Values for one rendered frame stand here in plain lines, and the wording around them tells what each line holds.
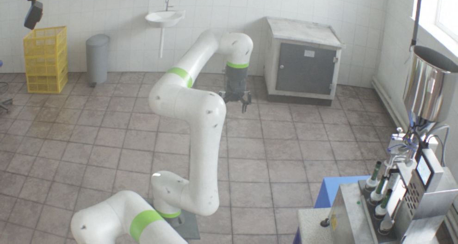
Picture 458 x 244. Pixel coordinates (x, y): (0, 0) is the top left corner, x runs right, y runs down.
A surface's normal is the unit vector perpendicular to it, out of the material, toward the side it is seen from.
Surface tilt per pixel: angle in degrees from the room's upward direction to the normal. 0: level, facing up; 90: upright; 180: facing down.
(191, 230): 0
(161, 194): 89
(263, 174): 0
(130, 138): 0
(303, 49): 90
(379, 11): 90
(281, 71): 90
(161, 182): 17
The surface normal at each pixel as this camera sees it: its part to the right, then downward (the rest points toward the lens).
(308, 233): 0.10, -0.86
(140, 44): 0.05, 0.51
